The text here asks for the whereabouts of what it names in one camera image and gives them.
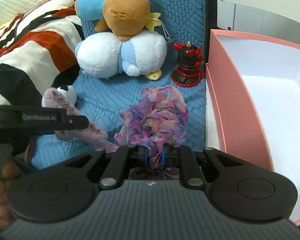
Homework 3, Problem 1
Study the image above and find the purple ribbon scrunchie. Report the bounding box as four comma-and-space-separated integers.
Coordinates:
114, 86, 189, 179

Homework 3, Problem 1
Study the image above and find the red black figurine toy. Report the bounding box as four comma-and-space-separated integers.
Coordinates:
171, 41, 204, 88

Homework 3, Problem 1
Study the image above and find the white and blue plush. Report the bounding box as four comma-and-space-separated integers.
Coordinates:
75, 30, 167, 80

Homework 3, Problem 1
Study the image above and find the brown bear plush blue shirt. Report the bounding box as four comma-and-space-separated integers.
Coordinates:
75, 0, 162, 41

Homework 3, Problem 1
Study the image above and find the person's left hand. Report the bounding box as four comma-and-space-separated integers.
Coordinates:
0, 160, 18, 230

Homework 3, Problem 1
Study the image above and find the small panda plush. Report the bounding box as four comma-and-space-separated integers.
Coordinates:
54, 85, 77, 105

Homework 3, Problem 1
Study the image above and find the striped orange black white blanket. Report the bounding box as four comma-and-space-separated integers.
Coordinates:
0, 0, 84, 106

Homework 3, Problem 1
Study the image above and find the pink cardboard storage box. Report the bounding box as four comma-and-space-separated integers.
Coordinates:
206, 30, 300, 225

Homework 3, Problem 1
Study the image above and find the blue textured chair cushion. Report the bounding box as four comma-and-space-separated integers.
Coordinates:
30, 0, 206, 170

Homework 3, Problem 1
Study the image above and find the white plastic chair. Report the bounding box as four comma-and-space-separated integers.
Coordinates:
206, 0, 300, 44

